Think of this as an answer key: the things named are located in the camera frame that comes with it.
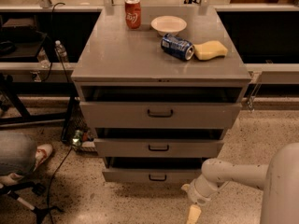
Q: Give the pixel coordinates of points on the person leg in jeans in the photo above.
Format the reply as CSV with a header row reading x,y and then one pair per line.
x,y
17,153

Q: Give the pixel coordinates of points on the white red sneaker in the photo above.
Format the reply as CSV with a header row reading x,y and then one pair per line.
x,y
43,152

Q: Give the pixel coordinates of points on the yellow sponge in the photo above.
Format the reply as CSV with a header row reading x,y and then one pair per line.
x,y
210,50

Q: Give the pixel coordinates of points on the grey drawer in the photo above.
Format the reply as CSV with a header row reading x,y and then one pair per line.
x,y
152,170
158,143
161,107

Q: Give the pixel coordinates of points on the black office chair base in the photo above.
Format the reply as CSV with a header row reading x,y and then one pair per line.
x,y
37,189

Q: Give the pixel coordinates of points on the blue soda can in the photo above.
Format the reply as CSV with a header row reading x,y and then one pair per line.
x,y
177,47

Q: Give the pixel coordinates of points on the grey top drawer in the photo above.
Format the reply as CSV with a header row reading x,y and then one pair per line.
x,y
161,107

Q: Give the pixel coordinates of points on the white bowl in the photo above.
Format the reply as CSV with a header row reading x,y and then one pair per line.
x,y
168,25

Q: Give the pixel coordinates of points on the red soda can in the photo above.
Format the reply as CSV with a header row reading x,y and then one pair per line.
x,y
133,13

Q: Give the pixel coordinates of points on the grey middle drawer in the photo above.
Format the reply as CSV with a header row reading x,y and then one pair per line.
x,y
158,143

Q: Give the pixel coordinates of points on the green bottle on floor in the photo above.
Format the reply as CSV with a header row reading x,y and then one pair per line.
x,y
77,138

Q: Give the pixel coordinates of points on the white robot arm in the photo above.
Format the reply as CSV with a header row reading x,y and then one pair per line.
x,y
278,180

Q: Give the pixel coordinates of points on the clear water bottle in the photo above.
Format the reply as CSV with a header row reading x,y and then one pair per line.
x,y
61,52

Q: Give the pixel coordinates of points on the black side table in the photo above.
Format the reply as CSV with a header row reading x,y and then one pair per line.
x,y
30,66

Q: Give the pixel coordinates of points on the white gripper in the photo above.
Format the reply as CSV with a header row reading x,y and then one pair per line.
x,y
196,193

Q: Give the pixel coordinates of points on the grey bottom drawer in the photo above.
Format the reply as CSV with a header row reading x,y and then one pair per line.
x,y
152,170

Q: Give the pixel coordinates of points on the grey drawer cabinet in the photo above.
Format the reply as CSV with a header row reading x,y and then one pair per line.
x,y
120,57

